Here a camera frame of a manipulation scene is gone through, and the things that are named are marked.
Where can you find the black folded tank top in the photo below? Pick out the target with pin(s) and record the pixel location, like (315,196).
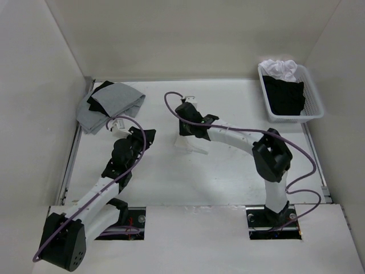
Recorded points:
(95,105)

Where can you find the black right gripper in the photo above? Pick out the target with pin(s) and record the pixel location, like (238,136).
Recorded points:
(183,132)

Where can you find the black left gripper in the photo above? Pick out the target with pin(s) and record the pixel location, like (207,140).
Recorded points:
(137,135)

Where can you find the grey folded tank top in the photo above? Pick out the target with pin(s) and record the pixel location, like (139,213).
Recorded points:
(116,99)

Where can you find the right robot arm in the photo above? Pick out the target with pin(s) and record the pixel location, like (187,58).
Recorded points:
(271,156)

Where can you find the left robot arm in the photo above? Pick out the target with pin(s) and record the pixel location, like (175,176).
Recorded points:
(66,235)

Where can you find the white plastic basket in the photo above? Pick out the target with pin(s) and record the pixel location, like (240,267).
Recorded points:
(313,107)

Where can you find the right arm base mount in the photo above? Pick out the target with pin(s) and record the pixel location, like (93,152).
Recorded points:
(262,226)

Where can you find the black garment in basket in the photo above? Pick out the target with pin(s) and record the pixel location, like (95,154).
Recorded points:
(285,98)

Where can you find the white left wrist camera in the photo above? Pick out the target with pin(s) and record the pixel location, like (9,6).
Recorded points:
(118,128)

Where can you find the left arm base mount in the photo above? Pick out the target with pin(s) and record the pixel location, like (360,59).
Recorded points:
(131,228)

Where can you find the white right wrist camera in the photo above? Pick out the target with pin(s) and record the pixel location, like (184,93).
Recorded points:
(190,99)

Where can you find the white tank top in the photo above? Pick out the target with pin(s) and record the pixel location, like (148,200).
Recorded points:
(192,144)

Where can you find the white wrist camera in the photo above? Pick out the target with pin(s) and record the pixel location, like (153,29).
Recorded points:
(190,99)
(118,128)

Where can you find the white garment in basket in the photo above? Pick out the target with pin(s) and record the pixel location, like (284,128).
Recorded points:
(280,70)

